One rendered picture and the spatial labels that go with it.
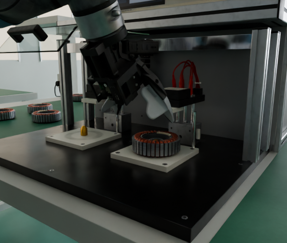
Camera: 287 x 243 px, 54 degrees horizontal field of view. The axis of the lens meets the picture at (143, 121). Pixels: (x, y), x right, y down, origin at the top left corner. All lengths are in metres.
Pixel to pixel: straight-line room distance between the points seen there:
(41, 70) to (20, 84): 0.55
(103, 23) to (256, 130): 0.39
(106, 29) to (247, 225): 0.36
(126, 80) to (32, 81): 5.59
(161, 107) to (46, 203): 0.27
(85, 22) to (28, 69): 5.56
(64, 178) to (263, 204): 0.36
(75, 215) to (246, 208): 0.28
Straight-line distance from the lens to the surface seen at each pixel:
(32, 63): 6.06
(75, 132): 0.85
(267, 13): 0.65
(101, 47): 0.46
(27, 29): 0.68
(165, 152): 0.61
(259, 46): 0.64
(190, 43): 0.69
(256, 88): 0.64
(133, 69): 0.50
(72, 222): 0.50
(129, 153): 0.64
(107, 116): 0.90
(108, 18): 0.46
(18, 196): 0.62
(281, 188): 0.61
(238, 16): 0.67
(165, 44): 0.73
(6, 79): 5.77
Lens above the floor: 0.99
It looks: 12 degrees down
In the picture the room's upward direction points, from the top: straight up
